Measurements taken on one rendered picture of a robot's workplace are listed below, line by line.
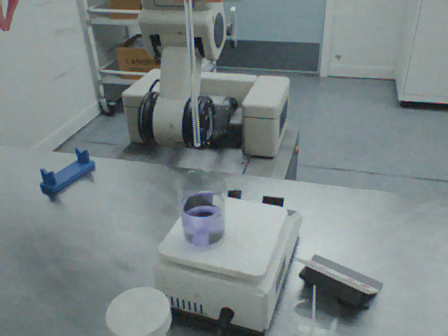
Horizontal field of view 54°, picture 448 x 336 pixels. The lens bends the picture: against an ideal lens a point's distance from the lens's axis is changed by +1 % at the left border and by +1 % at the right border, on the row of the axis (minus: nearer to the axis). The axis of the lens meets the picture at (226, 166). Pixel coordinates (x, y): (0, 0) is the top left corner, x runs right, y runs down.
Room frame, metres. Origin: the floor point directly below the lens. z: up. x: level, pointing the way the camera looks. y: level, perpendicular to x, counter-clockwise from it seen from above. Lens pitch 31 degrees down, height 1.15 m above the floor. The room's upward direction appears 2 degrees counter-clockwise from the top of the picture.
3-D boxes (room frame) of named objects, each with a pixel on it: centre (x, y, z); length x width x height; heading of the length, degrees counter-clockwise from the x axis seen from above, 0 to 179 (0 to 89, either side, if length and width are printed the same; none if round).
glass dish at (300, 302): (0.33, -0.09, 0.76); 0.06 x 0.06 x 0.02
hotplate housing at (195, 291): (0.41, -0.01, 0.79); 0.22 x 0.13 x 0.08; 160
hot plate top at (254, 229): (0.38, 0.00, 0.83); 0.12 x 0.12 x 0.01; 70
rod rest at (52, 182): (0.65, 0.27, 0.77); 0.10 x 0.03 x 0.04; 152
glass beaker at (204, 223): (0.37, 0.02, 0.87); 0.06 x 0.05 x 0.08; 59
